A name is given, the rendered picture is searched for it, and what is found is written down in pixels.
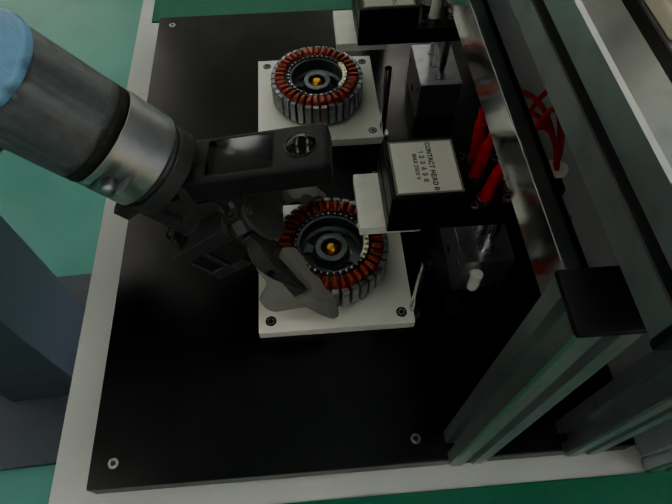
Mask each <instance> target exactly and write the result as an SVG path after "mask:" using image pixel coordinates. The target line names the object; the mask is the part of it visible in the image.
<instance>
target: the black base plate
mask: <svg viewBox="0 0 672 504"><path fill-rule="evenodd" d="M340 10H352V9H333V10H313V11H292V12H271V13H250V14H229V15H208V16H187V17H166V18H160V21H159V28H158V34H157V40H156V47H155V53H154V60H153V66H152V72H151V79H150V85H149V92H148V98H147V103H149V104H150V105H152V106H153V107H155V108H156V109H158V110H160V111H161V112H163V113H164V114H166V115H167V116H169V117H170V118H172V120H173V121H174V123H175V125H177V126H178V127H180V128H181V129H183V130H184V131H186V132H188V133H189V134H191V135H192V137H193V139H194V141H199V140H205V139H212V138H219V137H226V136H233V135H240V134H247V133H254V132H258V62H259V61H277V60H281V58H282V57H283V56H287V54H288V53H290V52H293V51H294V50H297V49H298V50H300V48H306V49H307V47H313V49H314V48H315V46H320V50H321V48H322V46H323V47H328V48H335V50H337V48H336V40H335V32H334V24H333V11H340ZM430 43H431V42H422V43H402V44H385V49H381V50H361V51H342V52H345V53H347V54H348V56H349V55H350V56H351V57H354V56H370V60H371V66H372V72H373V77H374V83H375V89H376V95H377V101H378V107H379V112H380V113H381V103H382V92H383V81H384V71H385V67H386V66H391V67H392V74H391V83H390V92H389V102H388V111H387V120H386V129H387V130H388V137H387V138H385V139H383V140H397V139H414V138H431V137H448V136H454V137H455V138H456V142H457V146H458V150H459V151H470V148H471V143H472V137H473V131H474V125H475V120H476V119H477V118H478V113H479V108H481V103H480V100H479V97H478V94H477V91H476V87H475V84H474V81H473V78H472V75H471V72H470V68H469V65H468V62H467V59H466V56H465V53H464V50H463V46H462V43H461V41H451V47H452V50H453V54H454V57H455V60H456V64H457V67H458V70H459V74H460V77H461V80H462V87H461V91H460V95H459V99H458V103H457V107H456V111H455V115H454V117H448V118H430V119H415V116H414V111H413V107H412V102H411V98H410V93H409V89H408V84H407V80H406V79H407V72H408V65H409V58H410V51H411V45H425V44H430ZM380 152H381V144H368V145H351V146H334V147H332V153H333V180H332V182H331V183H330V184H328V185H322V186H317V187H318V188H319V189H320V190H321V191H322V192H324V193H325V194H326V195H327V198H331V202H332V201H333V198H340V202H341V201H342V199H348V200H349V201H355V195H354V187H353V175H354V174H368V173H377V162H378V156H380ZM505 227H506V230H507V234H508V237H509V240H510V244H511V247H512V250H513V254H514V257H515V261H514V262H513V264H512V266H511V268H510V270H509V271H508V273H507V275H506V277H505V279H504V280H503V282H502V284H501V286H497V287H483V288H477V290H476V291H474V292H469V291H468V290H467V289H452V285H451V280H450V276H449V271H448V266H447V262H446V257H445V253H444V248H443V244H442V239H441V235H440V228H434V229H421V230H420V231H415V232H400V235H401V241H402V247H403V252H404V258H405V264H406V270H407V276H408V281H409V287H410V293H411V299H412V295H413V291H414V288H415V284H416V280H417V276H418V273H419V269H420V265H421V261H422V259H423V258H429V259H430V260H431V265H430V269H429V272H428V275H427V279H426V282H425V285H424V289H423V292H422V295H421V299H420V302H419V305H418V307H419V309H420V316H419V318H418V319H416V320H415V325H414V327H407V328H393V329H379V330H366V331H352V332H338V333H325V334H311V335H297V336H284V337H270V338H260V336H259V272H258V271H257V269H256V266H255V265H254V264H253V263H252V264H250V265H248V266H246V267H245V268H243V269H241V270H239V271H234V272H232V273H230V274H229V275H227V276H225V277H223V278H221V279H219V278H217V277H215V276H212V275H210V274H208V273H205V272H203V271H201V270H199V269H196V268H194V267H192V266H189V265H187V264H185V263H182V262H180V261H178V260H176V259H174V249H175V244H174V243H172V242H171V241H170V240H169V239H168V238H167V237H166V233H167V231H168V230H169V229H168V228H167V226H166V225H163V224H161V223H159V222H157V221H155V220H153V219H151V218H149V217H147V216H145V215H143V214H141V213H138V214H137V215H136V216H134V217H133V218H131V219H130V220H128V226H127V232H126V239H125V245H124V251H123V258H122V264H121V271H120V277H119V283H118V290H117V296H116V303H115V309H114V315H113V322H112V328H111V335H110V341H109V347H108V354H107V360H106V367H105V373H104V379H103V386H102V392H101V399H100V405H99V411H98V418H97V424H96V431H95V437H94V443H93V450H92V456H91V463H90V469H89V475H88V482H87V488H86V490H87V491H89V492H92V493H95V494H105V493H116V492H128V491H140V490H152V489H164V488H176V487H188V486H200V485H211V484H223V483H235V482H247V481H259V480H271V479H283V478H295V477H307V476H318V475H330V474H342V473H354V472H366V471H378V470H390V469H402V468H413V467H425V466H437V465H449V461H448V455H447V453H448V451H449V450H450V449H451V448H452V447H453V446H454V443H445V439H444V433H443V432H444V431H445V429H446V428H447V426H448V425H449V424H450V422H451V421H452V419H453V418H454V417H455V415H456V414H457V412H458V411H459V410H460V408H461V407H462V405H463V404H464V403H465V401H466V400H467V398H468V397H469V396H470V394H471V393H472V392H473V390H474V389H475V387H476V386H477V385H478V383H479V382H480V380H481V379H482V378H483V376H484V375H485V373H486V372H487V371H488V369H489V368H490V366H491V365H492V364H493V362H494V361H495V359H496V358H497V357H498V355H499V354H500V352H501V351H502V350H503V348H504V347H505V345H506V344H507V343H508V341H509V340H510V338H511V337H512V336H513V334H514V333H515V332H516V330H517V329H518V327H519V326H520V325H521V323H522V322H523V320H524V319H525V318H526V316H527V315H528V313H529V312H530V311H531V309H532V308H533V306H534V305H535V304H536V302H537V301H538V299H539V298H540V297H541V292H540V289H539V286H538V283H537V280H536V277H535V273H534V270H533V267H532V264H531V261H530V258H529V255H528V251H527V248H526V245H525V242H524V239H523V236H522V232H521V229H520V226H519V223H511V224H505ZM611 381H612V378H611V375H610V372H609V369H608V367H607V364H606V365H605V366H603V367H602V368H601V369H600V370H598V371H597V372H596V373H595V374H593V375H592V376H591V377H590V378H589V379H587V380H586V381H585V382H584V383H582V384H581V385H580V386H579V387H577V388H576V389H575V390H574V391H572V392H571V393H570V394H569V395H567V396H566V397H565V398H564V399H562V400H561V401H560V402H559V403H558V404H556V405H555V406H554V407H553V408H551V409H550V410H549V411H548V412H546V413H545V414H544V415H543V416H541V417H540V418H539V419H538V420H536V421H535V422H534V423H533V424H531V425H530V426H529V427H528V428H526V429H525V430H524V431H523V432H522V433H520V434H519V435H518V436H517V437H515V438H514V439H513V440H512V441H510V442H509V443H508V444H507V445H505V446H504V447H503V448H502V449H500V450H499V451H498V452H497V453H495V454H494V455H493V456H492V457H490V458H489V459H488V460H487V461H497V460H509V459H520V458H532V457H544V456H556V455H564V452H563V449H562V445H561V443H563V442H564V441H566V440H568V436H567V433H566V434H558V431H557V428H556V425H555V422H556V421H557V420H559V419H560V418H561V417H563V416H564V415H565V414H567V413H568V412H570V411H571V410H572V409H574V408H575V407H576V406H578V405H579V404H580V403H582V402H583V401H585V400H586V399H587V398H589V397H590V396H591V395H593V394H594V393H596V392H597V391H598V390H600V389H601V388H602V387H604V386H605V385H607V384H608V383H609V382H611Z"/></svg>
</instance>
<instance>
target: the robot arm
mask: <svg viewBox="0 0 672 504"><path fill-rule="evenodd" d="M4 149H5V150H7V151H9V152H11V153H13V154H15V155H18V156H20V157H22V158H24V159H26V160H28V161H30V162H32V163H34V164H36V165H38V166H40V167H43V168H45V169H47V170H49V171H51V172H53V173H55V174H57V175H59V176H61V177H64V178H66V179H68V180H70V181H73V182H76V183H78V184H80V185H82V186H84V187H86V188H88V189H90V190H92V191H94V192H96V193H98V194H100V195H102V196H104V197H106V198H108V199H111V200H113V201H115V202H116V205H115V208H114V214H116V215H118V216H120V217H123V218H125V219H127V220H130V219H131V218H133V217H134V216H136V215H137V214H138V213H141V214H143V215H145V216H147V217H149V218H151V219H153V220H155V221H157V222H159V223H161V224H163V225H166V226H167V228H168V229H169V230H168V231H167V233H166V237H167V238H168V239H169V240H170V241H171V242H172V243H174V244H175V249H174V259H176V260H178V261H180V262H182V263H185V264H187V265H189V266H192V267H194V268H196V269H199V270H201V271H203V272H205V273H208V274H210V275H212V276H215V277H217V278H219V279H221V278H223V277H225V276H227V275H229V274H230V273H232V272H234V271H239V270H241V269H243V268H245V267H246V266H248V265H250V264H252V263H253V264H254V265H255V266H256V269H257V271H258V272H259V273H260V275H261V276H262V277H263V278H264V280H265V281H266V287H265V289H264V290H263V292H262V294H261V295H260V302H261V303H262V305H263V306H264V307H265V308H266V309H268V310H270V311H274V312H278V311H284V310H291V309H297V308H303V307H308V308H309V309H312V310H313V311H315V312H316V313H318V314H320V315H322V316H325V317H329V318H333V319H334V318H336V317H338V316H339V312H338V306H337V300H336V296H335V295H333V294H332V293H331V292H329V291H328V290H327V289H326V288H325V286H324V285H323V283H322V281H321V279H320V278H318V277H316V276H315V275H314V274H313V273H312V272H311V271H310V270H309V268H308V266H307V265H306V263H305V260H304V258H303V256H302V255H301V254H300V253H299V251H298V250H297V249H296V248H294V247H288V248H282V249H281V245H279V244H278V243H277V242H276V241H275V239H277V238H278V237H280V236H281V235H283V234H284V233H286V228H285V227H284V222H283V205H289V204H291V203H293V202H294V201H298V202H300V203H302V204H304V203H306V202H309V201H313V203H314V204H315V201H314V200H315V199H320V198H321V199H322V201H323V204H324V198H327V195H326V194H325V193H324V192H322V191H321V190H320V189H319V188H318V187H317V186H322V185H328V184H330V183H331V182H332V180H333V153H332V140H331V135H330V131H329V128H328V126H327V125H326V124H324V123H316V124H309V125H302V126H295V127H288V128H282V129H275V130H268V131H261V132H254V133H247V134H240V135H233V136H226V137H219V138H212V139H205V140H199V141H194V139H193V137H192V135H191V134H189V133H188V132H186V131H184V130H183V129H181V128H180V127H178V126H177V125H175V123H174V121H173V120H172V118H170V117H169V116H167V115H166V114H164V113H163V112H161V111H160V110H158V109H156V108H155V107H153V106H152V105H150V104H149V103H147V102H146V101H144V100H143V99H141V98H140V97H138V96H137V95H135V94H134V93H132V92H130V91H129V90H127V89H124V88H123V87H121V86H120V85H118V84H117V83H116V82H114V81H113V80H111V79H109V78H108V77H106V76H105V75H103V74H102V73H100V72H99V71H97V70H96V69H94V68H93V67H91V66H90V65H88V64H87V63H85V62H84V61H82V60H80V59H79V58H77V57H76V56H74V55H73V54H71V53H70V52H68V51H67V50H65V49H64V48H62V47H61V46H59V45H58V44H56V43H55V42H53V41H52V40H50V39H48V38H47V37H45V36H44V35H42V34H41V33H39V32H38V31H36V30H35V29H33V28H32V27H30V26H29V25H28V24H27V23H26V22H25V20H24V19H22V18H21V17H20V16H18V15H17V14H15V13H14V12H12V11H10V10H7V9H3V8H0V152H1V151H3V150H4ZM171 231H172V238H170V237H169V235H168V233H169V232H171ZM181 235H184V238H183V243H181ZM181 244H183V245H181ZM182 246H183V247H182ZM182 248H183V250H182ZM193 261H195V262H197V263H195V262H193ZM198 263H200V264H202V265H204V266H206V267H204V266H202V265H200V264H198ZM207 267H208V268H207ZM209 268H211V269H213V270H214V271H213V270H211V269H209Z"/></svg>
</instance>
